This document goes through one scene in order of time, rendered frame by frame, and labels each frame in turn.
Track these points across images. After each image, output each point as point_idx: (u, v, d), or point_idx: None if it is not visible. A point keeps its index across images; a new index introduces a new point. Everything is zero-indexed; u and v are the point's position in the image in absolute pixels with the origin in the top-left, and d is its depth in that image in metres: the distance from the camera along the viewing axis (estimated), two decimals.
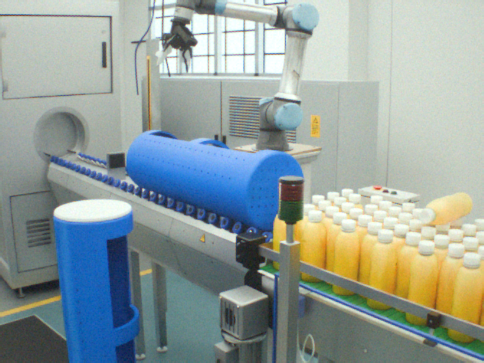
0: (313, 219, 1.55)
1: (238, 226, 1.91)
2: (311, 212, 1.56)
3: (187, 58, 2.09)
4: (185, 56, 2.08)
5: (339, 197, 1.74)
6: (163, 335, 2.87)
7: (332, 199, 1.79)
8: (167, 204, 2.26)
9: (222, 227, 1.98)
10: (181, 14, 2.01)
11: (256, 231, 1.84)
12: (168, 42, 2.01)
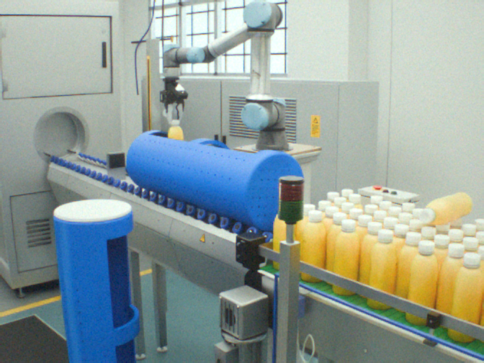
0: (313, 219, 1.55)
1: (238, 226, 1.91)
2: (311, 212, 1.56)
3: (179, 111, 2.47)
4: (178, 108, 2.46)
5: (339, 197, 1.74)
6: (163, 335, 2.87)
7: (332, 199, 1.79)
8: (167, 204, 2.26)
9: (222, 228, 1.98)
10: (169, 74, 2.40)
11: (256, 231, 1.84)
12: (165, 104, 2.41)
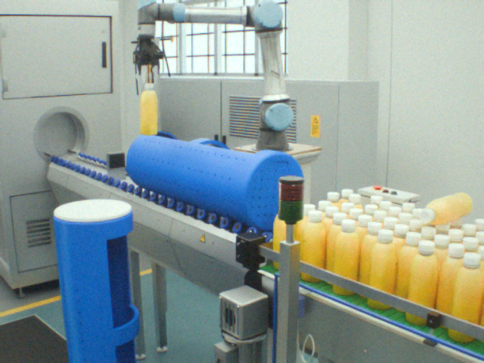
0: (313, 219, 1.55)
1: (238, 226, 1.91)
2: (311, 212, 1.56)
3: (155, 73, 2.16)
4: (153, 70, 2.15)
5: None
6: (163, 335, 2.87)
7: (332, 199, 1.79)
8: (167, 204, 2.26)
9: (222, 228, 1.98)
10: (143, 32, 2.10)
11: (256, 231, 1.84)
12: (138, 65, 2.11)
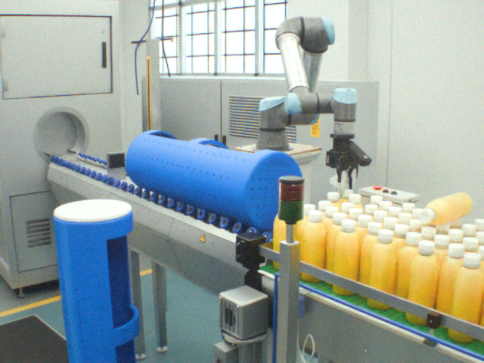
0: (313, 219, 1.55)
1: (238, 226, 1.91)
2: (311, 212, 1.56)
3: (353, 178, 1.85)
4: (351, 176, 1.84)
5: None
6: (163, 335, 2.87)
7: (332, 199, 1.79)
8: (167, 205, 2.26)
9: (222, 229, 1.97)
10: (344, 130, 1.78)
11: (256, 230, 1.84)
12: (338, 171, 1.79)
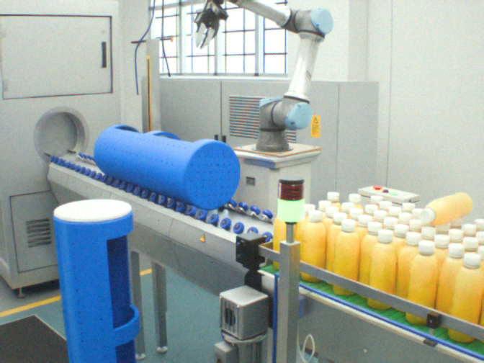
0: (313, 219, 1.55)
1: (236, 227, 1.91)
2: (311, 212, 1.56)
3: (209, 36, 1.95)
4: (208, 32, 1.95)
5: None
6: (163, 335, 2.87)
7: (332, 199, 1.79)
8: (171, 199, 2.26)
9: (224, 229, 1.97)
10: None
11: (256, 230, 1.84)
12: (198, 21, 1.92)
